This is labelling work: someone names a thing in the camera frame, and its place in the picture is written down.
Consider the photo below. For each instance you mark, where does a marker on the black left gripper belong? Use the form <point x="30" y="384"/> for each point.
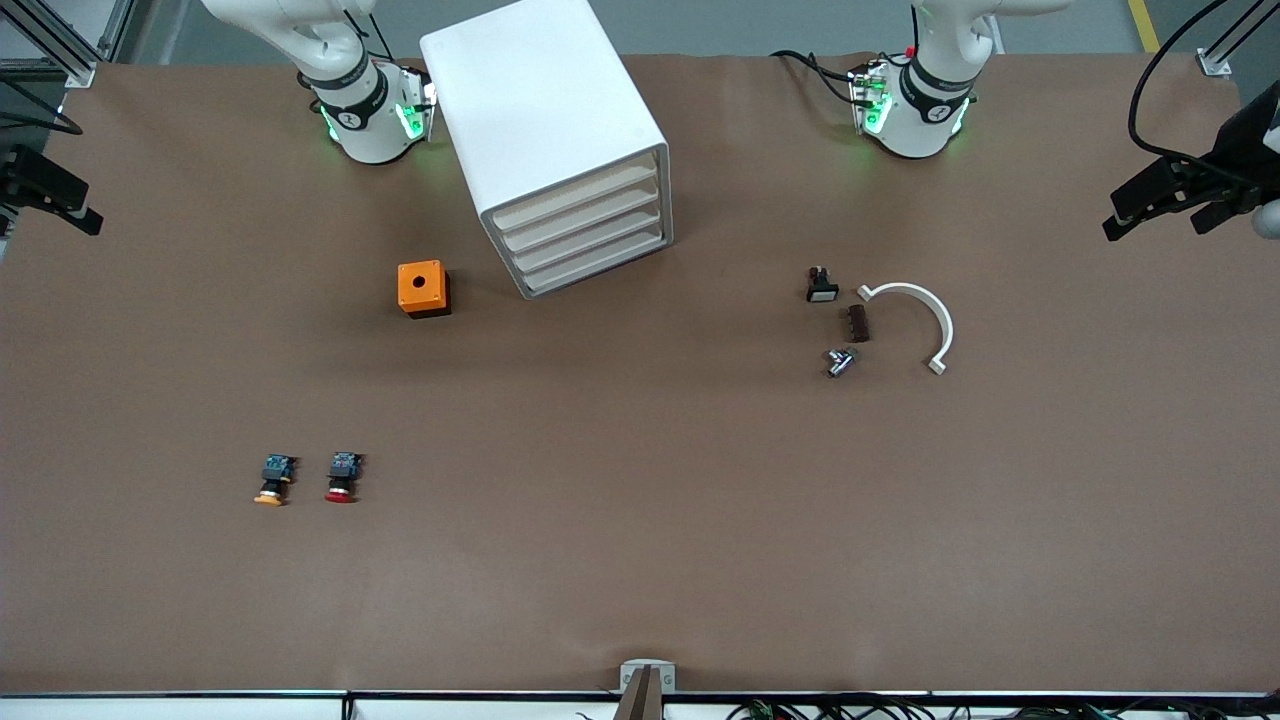
<point x="1243" y="147"/>

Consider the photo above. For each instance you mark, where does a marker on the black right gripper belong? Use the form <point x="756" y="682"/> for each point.
<point x="22" y="172"/>

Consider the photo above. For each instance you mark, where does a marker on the white plastic drawer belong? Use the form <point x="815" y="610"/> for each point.
<point x="592" y="258"/>
<point x="585" y="237"/>
<point x="580" y="215"/>
<point x="575" y="195"/>

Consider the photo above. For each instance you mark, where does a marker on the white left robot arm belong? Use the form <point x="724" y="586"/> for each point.
<point x="915" y="120"/>

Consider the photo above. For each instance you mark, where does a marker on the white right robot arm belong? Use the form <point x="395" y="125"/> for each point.
<point x="365" y="130"/>

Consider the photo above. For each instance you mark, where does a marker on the yellow mushroom push button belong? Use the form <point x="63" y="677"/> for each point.
<point x="275" y="470"/>

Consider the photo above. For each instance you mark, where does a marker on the red mushroom push button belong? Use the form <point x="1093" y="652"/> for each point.
<point x="343" y="468"/>

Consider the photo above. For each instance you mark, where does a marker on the white drawer cabinet housing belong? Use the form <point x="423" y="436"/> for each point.
<point x="530" y="90"/>

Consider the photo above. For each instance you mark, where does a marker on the dark brown terminal block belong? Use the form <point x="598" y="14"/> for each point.
<point x="858" y="324"/>

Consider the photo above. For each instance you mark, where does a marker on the orange box with round hole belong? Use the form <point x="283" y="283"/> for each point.
<point x="408" y="290"/>

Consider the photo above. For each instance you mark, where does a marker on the chrome metal valve fitting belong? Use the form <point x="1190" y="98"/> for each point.
<point x="838" y="363"/>

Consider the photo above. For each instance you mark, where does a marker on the brown table cover sheet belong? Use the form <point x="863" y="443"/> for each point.
<point x="640" y="500"/>

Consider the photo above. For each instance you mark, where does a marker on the aluminium frame post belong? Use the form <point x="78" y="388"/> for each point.
<point x="1215" y="63"/>
<point x="80" y="73"/>
<point x="115" y="30"/>

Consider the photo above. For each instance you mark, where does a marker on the black switch with white cap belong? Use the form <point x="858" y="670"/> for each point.
<point x="822" y="292"/>

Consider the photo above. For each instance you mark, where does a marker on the white table edge rail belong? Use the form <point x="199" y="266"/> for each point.
<point x="200" y="708"/>

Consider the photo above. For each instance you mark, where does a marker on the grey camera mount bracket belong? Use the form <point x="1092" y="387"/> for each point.
<point x="647" y="690"/>

